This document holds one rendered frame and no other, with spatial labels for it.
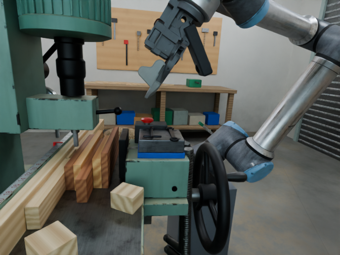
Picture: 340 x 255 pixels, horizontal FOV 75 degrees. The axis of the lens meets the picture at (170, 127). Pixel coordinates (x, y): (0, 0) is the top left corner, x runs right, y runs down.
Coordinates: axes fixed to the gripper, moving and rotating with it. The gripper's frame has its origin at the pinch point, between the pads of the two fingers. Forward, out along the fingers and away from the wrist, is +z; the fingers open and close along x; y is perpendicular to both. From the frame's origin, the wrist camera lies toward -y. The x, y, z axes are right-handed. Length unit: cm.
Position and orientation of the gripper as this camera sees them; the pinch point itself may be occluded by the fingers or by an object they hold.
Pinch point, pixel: (151, 94)
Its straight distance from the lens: 53.5
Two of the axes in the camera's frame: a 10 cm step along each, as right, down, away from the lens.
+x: 1.1, 2.7, -9.6
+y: -8.4, -5.0, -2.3
